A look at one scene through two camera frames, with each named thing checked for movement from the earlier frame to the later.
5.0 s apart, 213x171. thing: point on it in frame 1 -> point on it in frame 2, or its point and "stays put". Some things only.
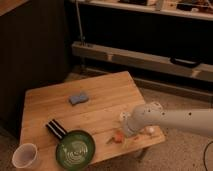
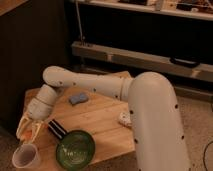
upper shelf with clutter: (198, 9) stays put
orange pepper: (118, 137) -> (27, 134)
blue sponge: (82, 98) stays put
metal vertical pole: (78, 21) stays put
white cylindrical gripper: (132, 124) -> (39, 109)
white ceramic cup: (24, 155) stays put
